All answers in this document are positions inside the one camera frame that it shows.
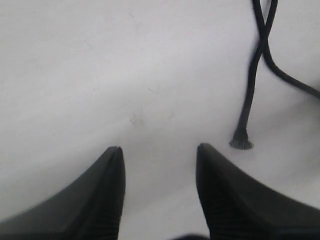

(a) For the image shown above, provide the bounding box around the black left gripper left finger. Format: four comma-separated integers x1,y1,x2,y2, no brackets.
0,146,125,240

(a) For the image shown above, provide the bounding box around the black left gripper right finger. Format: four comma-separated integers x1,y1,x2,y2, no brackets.
196,143,320,240

